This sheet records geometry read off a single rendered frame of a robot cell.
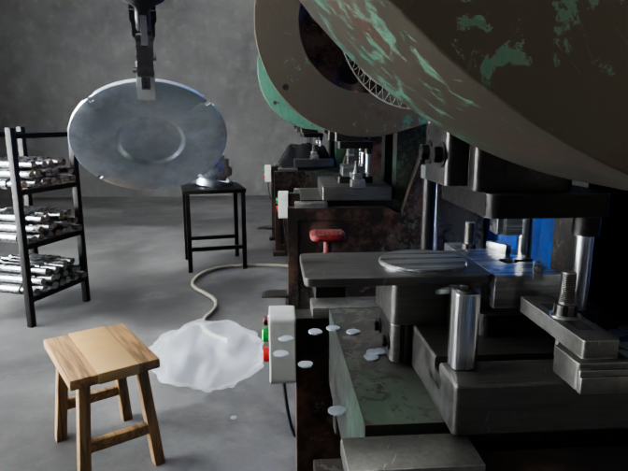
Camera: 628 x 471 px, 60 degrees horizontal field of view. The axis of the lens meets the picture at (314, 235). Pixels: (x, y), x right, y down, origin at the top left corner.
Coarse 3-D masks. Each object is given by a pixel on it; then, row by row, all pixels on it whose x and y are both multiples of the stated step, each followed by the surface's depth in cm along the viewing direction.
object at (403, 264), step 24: (312, 264) 77; (336, 264) 77; (360, 264) 77; (384, 264) 75; (408, 264) 75; (432, 264) 75; (456, 264) 75; (384, 288) 79; (408, 288) 73; (432, 288) 73; (384, 312) 79; (408, 312) 74; (432, 312) 74; (384, 336) 76; (408, 336) 75; (408, 360) 76
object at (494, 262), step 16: (480, 256) 81; (496, 256) 81; (512, 256) 81; (496, 272) 73; (512, 272) 73; (528, 272) 73; (544, 272) 73; (480, 288) 76; (496, 288) 71; (512, 288) 72; (528, 288) 72; (544, 288) 72; (496, 304) 72; (512, 304) 72
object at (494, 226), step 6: (492, 222) 78; (498, 222) 76; (504, 222) 76; (510, 222) 75; (516, 222) 75; (522, 222) 75; (492, 228) 78; (498, 228) 76; (504, 228) 76; (510, 228) 75; (516, 228) 75; (498, 234) 76; (504, 234) 76; (510, 234) 75; (516, 234) 76
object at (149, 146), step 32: (96, 96) 93; (128, 96) 94; (160, 96) 96; (192, 96) 97; (96, 128) 99; (128, 128) 101; (160, 128) 103; (192, 128) 103; (224, 128) 105; (96, 160) 105; (128, 160) 107; (160, 160) 109; (192, 160) 110
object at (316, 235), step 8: (312, 232) 109; (320, 232) 109; (328, 232) 109; (336, 232) 109; (344, 232) 110; (312, 240) 108; (320, 240) 107; (328, 240) 107; (336, 240) 107; (328, 248) 110
